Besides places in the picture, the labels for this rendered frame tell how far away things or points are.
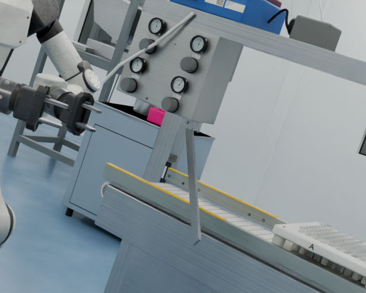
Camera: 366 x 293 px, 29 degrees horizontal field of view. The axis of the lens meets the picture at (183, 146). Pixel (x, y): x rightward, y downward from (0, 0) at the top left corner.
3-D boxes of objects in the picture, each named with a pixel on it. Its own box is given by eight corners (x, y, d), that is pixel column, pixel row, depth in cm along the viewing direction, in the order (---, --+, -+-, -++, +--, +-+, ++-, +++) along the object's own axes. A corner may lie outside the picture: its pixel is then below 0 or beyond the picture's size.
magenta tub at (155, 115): (145, 120, 435) (150, 106, 434) (154, 121, 446) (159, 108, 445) (167, 129, 429) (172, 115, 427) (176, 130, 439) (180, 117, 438)
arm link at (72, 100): (102, 96, 206) (77, 84, 214) (77, 90, 199) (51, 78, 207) (89, 137, 208) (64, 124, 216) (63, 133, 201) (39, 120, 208)
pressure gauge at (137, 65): (127, 70, 164) (132, 54, 163) (131, 71, 165) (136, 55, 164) (139, 75, 162) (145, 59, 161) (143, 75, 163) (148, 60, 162)
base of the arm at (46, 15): (9, 43, 236) (-3, 11, 236) (39, 38, 246) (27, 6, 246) (36, 28, 226) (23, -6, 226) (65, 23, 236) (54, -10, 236)
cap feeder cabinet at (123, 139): (56, 212, 459) (93, 99, 449) (104, 208, 510) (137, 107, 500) (136, 253, 432) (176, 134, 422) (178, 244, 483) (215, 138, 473)
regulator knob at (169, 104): (157, 109, 157) (164, 89, 157) (164, 110, 159) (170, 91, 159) (169, 113, 155) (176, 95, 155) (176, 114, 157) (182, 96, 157)
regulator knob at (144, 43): (135, 50, 161) (142, 31, 161) (142, 52, 163) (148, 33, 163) (147, 54, 160) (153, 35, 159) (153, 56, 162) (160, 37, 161)
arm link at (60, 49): (75, 98, 250) (41, 42, 245) (106, 82, 246) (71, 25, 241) (65, 109, 240) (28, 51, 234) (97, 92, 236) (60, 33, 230)
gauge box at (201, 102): (115, 89, 167) (142, 6, 164) (141, 95, 176) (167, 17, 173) (190, 120, 155) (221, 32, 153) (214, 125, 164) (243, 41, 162)
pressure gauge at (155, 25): (146, 31, 162) (151, 15, 161) (149, 32, 163) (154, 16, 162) (158, 36, 160) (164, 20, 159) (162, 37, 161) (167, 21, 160)
